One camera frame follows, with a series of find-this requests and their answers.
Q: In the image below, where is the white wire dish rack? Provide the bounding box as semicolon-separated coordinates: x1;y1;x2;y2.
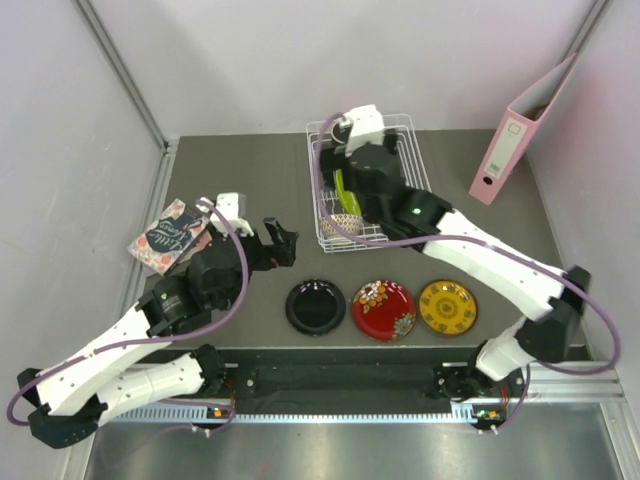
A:
307;114;448;253

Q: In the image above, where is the black plate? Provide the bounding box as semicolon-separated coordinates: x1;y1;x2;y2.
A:
285;279;346;337

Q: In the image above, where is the red floral plate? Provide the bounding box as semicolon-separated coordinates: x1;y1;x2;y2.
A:
351;280;417;343

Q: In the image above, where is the yellow brown plate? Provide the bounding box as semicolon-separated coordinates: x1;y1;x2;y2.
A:
418;280;479;337

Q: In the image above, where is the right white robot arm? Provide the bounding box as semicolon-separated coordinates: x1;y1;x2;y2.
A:
313;144;592;396

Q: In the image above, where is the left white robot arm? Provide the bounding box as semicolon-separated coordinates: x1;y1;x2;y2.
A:
17;218;298;449

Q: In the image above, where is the green plate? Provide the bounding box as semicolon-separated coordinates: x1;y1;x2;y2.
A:
334;169;362;216

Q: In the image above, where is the patterned ceramic bowl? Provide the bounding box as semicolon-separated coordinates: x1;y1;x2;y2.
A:
320;213;364;239

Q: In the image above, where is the black floral mug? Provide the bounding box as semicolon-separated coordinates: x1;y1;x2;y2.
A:
330;120;352;145

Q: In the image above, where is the floral cover book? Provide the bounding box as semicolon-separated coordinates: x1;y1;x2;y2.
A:
127;199;209;276

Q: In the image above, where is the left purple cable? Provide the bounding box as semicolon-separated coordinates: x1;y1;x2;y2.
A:
5;197;250;426

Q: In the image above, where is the purple cable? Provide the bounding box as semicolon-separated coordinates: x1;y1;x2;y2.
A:
5;197;250;426
310;112;622;376

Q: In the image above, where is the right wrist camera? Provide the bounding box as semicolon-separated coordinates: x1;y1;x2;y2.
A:
338;104;385;157

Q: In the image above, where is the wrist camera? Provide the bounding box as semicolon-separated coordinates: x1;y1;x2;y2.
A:
338;104;385;157
215;192;254;237

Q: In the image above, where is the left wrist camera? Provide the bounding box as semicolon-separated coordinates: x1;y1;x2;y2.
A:
215;192;254;237

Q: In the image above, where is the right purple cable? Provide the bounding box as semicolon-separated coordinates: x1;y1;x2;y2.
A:
310;112;622;376

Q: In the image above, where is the pink ring binder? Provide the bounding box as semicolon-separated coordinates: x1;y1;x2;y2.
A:
469;53;578;205

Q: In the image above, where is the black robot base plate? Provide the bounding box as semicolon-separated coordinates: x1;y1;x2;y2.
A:
220;346;523;414

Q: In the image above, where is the white cable duct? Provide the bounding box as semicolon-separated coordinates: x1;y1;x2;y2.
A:
112;403;477;425

